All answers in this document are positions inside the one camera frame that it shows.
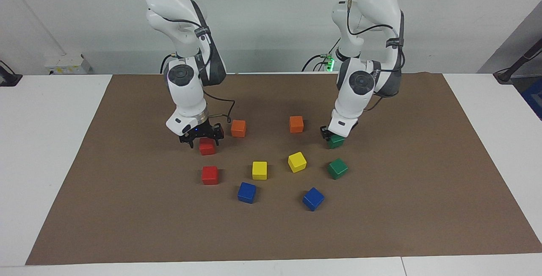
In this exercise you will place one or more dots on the green lit connector box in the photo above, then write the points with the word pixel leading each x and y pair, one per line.
pixel 329 63

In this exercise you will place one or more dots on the black angled stand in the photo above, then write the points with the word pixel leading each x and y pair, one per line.
pixel 506 75

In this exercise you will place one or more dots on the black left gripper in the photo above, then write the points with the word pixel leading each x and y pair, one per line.
pixel 325 131

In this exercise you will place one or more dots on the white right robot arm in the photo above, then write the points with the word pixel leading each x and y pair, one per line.
pixel 186 94

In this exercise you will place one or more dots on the green wooden cube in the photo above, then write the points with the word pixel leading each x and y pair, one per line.
pixel 337 169
pixel 338 142

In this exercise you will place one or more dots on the orange wooden cube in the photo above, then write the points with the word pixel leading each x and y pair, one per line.
pixel 238 129
pixel 296 125

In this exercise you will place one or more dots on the brown paper table mat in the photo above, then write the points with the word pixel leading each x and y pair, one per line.
pixel 381 225

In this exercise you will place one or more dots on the white wall power box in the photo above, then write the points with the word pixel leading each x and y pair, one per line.
pixel 67 65

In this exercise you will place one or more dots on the blue crate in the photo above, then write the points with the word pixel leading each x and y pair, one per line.
pixel 534 96

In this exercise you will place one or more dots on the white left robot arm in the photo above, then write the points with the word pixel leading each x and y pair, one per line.
pixel 360 94

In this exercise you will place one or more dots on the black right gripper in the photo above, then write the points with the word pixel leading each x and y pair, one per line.
pixel 205 130

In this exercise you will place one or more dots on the yellow wooden cube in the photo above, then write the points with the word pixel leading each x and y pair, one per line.
pixel 259 171
pixel 297 162

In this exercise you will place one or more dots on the red wooden cube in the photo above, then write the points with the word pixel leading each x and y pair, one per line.
pixel 210 175
pixel 207 148

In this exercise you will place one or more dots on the blue wooden cube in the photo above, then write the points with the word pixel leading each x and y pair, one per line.
pixel 247 192
pixel 313 199

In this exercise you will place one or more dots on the black table clamp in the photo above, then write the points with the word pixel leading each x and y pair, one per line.
pixel 8 79

